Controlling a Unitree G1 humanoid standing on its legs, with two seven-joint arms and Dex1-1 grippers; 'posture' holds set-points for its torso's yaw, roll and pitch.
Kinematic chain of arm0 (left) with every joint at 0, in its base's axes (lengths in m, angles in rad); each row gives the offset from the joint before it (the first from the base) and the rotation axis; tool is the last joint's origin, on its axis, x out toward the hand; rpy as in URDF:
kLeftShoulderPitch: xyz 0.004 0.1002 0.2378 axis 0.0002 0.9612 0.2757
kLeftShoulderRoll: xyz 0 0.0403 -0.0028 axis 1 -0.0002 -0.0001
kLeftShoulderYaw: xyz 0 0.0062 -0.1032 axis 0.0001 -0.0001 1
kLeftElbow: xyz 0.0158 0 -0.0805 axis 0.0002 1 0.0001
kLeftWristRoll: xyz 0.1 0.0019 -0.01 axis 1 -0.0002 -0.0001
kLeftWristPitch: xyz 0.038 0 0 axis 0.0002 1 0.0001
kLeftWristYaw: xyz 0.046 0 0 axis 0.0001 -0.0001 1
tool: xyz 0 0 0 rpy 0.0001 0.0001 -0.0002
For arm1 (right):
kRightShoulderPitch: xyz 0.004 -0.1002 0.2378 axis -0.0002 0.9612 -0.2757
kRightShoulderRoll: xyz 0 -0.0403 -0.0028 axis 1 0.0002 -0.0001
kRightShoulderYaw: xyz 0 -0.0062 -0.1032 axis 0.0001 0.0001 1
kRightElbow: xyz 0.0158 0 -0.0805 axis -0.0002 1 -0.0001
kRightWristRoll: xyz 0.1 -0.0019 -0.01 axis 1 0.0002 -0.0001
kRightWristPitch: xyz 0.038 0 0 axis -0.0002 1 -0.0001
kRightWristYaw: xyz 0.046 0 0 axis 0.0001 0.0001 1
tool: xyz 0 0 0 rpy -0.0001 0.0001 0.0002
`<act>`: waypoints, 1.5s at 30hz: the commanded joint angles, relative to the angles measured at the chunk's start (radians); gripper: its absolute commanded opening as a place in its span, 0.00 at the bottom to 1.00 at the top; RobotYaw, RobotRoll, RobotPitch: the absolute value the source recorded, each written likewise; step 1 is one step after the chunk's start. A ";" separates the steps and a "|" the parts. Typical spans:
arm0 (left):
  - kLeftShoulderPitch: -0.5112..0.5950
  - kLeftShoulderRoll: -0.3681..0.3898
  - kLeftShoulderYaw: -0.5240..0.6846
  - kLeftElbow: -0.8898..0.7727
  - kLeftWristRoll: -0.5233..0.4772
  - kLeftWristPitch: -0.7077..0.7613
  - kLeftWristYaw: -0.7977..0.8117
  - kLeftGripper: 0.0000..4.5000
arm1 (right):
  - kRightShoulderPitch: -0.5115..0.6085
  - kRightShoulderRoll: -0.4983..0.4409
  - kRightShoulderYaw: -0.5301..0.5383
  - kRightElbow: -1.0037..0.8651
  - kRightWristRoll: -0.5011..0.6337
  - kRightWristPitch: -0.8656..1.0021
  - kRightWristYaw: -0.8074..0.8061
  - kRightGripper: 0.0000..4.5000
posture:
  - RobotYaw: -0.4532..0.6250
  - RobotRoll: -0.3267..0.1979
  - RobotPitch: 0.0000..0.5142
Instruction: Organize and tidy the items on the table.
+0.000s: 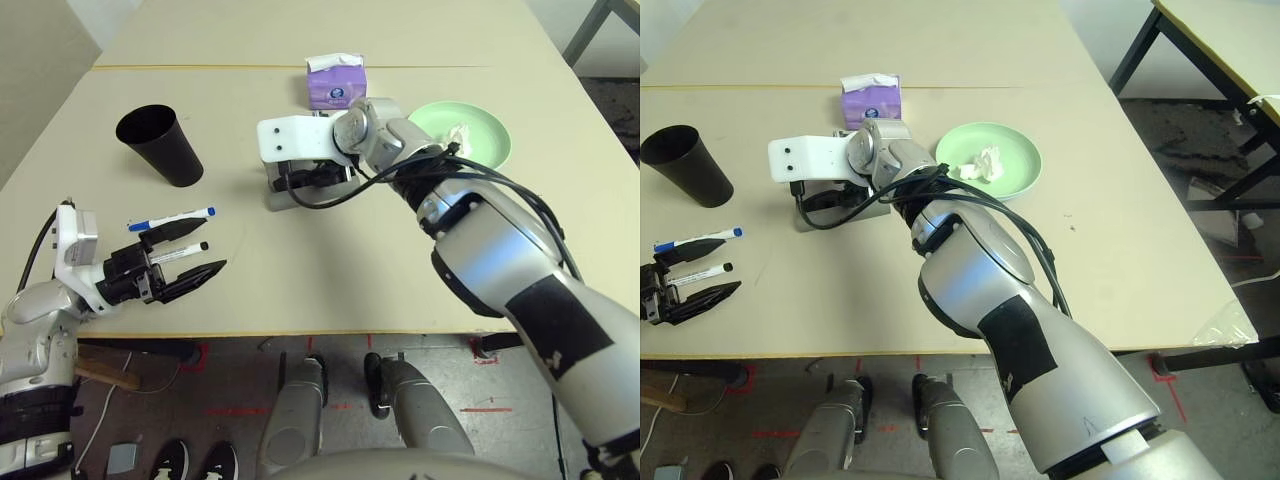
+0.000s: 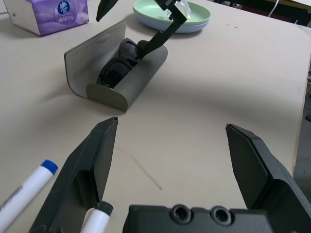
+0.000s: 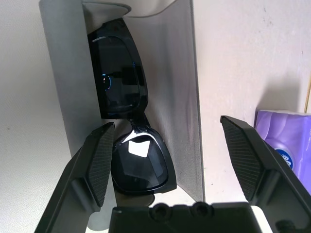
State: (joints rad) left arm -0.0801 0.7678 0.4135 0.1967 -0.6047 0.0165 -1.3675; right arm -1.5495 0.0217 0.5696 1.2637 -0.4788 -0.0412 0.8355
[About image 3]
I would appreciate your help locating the black sunglasses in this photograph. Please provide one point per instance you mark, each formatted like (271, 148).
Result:
(116, 80)

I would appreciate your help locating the purple tissue pack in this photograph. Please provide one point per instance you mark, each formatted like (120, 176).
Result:
(279, 136)

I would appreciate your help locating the grey glasses case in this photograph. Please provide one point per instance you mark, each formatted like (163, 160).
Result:
(170, 85)

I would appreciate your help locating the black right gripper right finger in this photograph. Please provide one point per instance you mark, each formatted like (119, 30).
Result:
(267, 170)

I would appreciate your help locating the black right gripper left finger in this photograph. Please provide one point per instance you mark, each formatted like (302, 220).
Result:
(80, 174)

